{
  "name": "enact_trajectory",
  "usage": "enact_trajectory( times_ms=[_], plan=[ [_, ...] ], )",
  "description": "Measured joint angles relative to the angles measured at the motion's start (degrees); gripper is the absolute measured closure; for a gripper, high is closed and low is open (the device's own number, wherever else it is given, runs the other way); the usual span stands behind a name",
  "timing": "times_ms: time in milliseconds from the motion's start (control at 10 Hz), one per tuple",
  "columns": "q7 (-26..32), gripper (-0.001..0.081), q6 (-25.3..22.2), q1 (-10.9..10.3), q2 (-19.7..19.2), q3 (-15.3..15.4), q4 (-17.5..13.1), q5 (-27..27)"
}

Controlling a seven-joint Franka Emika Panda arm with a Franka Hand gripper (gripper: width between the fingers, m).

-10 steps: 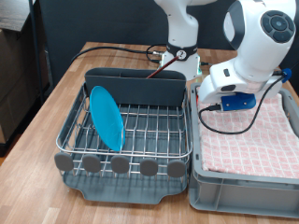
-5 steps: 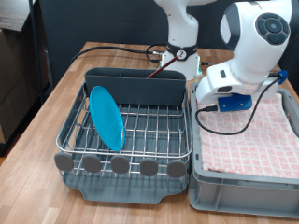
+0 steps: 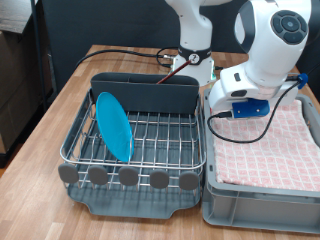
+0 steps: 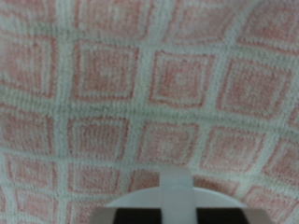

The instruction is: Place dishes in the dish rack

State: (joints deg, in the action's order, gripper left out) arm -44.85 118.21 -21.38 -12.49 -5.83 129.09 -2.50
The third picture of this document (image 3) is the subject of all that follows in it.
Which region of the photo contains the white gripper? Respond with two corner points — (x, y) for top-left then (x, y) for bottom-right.
(207, 79), (301, 116)

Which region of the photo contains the red-brown wooden spoon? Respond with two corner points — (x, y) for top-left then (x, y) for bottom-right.
(156, 59), (193, 85)

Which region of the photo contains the blue plate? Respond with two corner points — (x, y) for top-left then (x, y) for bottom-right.
(95, 91), (135, 164)

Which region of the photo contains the dark gray cutlery holder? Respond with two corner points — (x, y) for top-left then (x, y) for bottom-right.
(90, 72), (200, 115)

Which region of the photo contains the pink checkered cloth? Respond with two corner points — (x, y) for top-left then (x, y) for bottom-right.
(209, 99), (320, 193)

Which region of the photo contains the gray plastic crate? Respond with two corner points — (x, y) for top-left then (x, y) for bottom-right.
(201, 88), (320, 235)

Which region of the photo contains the dark partition panel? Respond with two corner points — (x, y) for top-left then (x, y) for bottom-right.
(41, 0), (320, 98)

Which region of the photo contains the gray plastic drain tray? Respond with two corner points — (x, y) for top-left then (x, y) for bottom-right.
(61, 89), (203, 220)

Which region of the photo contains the black metal pole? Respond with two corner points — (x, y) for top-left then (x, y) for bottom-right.
(29, 0), (48, 113)

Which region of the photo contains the cardboard box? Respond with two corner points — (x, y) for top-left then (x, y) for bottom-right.
(0, 29), (43, 155)

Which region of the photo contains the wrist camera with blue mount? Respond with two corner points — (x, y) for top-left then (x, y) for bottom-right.
(231, 72), (310, 120)

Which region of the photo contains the black camera cable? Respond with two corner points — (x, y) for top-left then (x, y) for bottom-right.
(206, 63), (320, 145)

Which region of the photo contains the steel wire dish rack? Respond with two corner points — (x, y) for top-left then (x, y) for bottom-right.
(58, 88), (208, 192)

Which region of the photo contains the black power cable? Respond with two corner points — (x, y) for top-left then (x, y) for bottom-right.
(75, 46), (180, 69)

